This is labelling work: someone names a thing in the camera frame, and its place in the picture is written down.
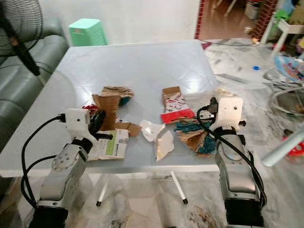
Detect white parcel with green label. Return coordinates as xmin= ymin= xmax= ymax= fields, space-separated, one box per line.
xmin=97 ymin=128 xmax=130 ymax=161

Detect dark grey bin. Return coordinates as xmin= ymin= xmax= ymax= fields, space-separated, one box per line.
xmin=245 ymin=0 xmax=263 ymax=19

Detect brown cardboard piece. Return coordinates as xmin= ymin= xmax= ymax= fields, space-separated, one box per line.
xmin=92 ymin=94 xmax=122 ymax=132

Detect small brown cardboard flap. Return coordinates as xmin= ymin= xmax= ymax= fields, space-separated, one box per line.
xmin=116 ymin=122 xmax=142 ymax=137

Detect crumpled brown teal paper bag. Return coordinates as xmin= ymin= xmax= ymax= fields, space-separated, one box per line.
xmin=173 ymin=118 xmax=217 ymax=156

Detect small crumpled brown paper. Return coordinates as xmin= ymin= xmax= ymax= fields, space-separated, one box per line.
xmin=102 ymin=86 xmax=134 ymax=106

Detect red white cardboard box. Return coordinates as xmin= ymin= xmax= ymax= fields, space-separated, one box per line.
xmin=161 ymin=86 xmax=196 ymax=125

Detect torn white paper piece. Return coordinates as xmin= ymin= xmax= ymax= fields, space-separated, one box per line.
xmin=139 ymin=119 xmax=166 ymax=143
xmin=154 ymin=129 xmax=175 ymax=162

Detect clear round basin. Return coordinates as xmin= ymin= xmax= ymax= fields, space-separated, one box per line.
xmin=268 ymin=71 xmax=304 ymax=117

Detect grey-green leather sofa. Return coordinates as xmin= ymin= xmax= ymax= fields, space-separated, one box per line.
xmin=0 ymin=18 xmax=69 ymax=190

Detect white pipe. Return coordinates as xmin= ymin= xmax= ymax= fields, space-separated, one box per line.
xmin=261 ymin=129 xmax=304 ymax=168

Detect colourful printed plate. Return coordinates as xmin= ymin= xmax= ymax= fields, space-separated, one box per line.
xmin=275 ymin=54 xmax=304 ymax=81

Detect green plastic stool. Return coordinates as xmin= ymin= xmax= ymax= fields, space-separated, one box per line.
xmin=68 ymin=19 xmax=108 ymax=47

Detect small red object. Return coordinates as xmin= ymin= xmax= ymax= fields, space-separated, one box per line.
xmin=282 ymin=134 xmax=304 ymax=157

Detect black standing fan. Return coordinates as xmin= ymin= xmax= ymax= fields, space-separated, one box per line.
xmin=0 ymin=0 xmax=44 ymax=88

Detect white rack stand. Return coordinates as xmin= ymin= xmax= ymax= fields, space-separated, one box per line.
xmin=259 ymin=9 xmax=304 ymax=57

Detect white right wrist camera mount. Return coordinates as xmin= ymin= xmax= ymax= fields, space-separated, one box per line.
xmin=213 ymin=96 xmax=244 ymax=131

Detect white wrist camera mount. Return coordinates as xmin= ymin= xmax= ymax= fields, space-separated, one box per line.
xmin=213 ymin=96 xmax=244 ymax=131
xmin=66 ymin=108 xmax=98 ymax=141

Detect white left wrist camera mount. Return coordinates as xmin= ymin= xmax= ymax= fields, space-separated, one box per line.
xmin=66 ymin=108 xmax=98 ymax=141

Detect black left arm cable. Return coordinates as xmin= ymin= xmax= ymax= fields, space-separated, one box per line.
xmin=20 ymin=114 xmax=68 ymax=209

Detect red patterned door frame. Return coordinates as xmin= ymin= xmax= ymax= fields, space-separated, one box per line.
xmin=193 ymin=0 xmax=206 ymax=40

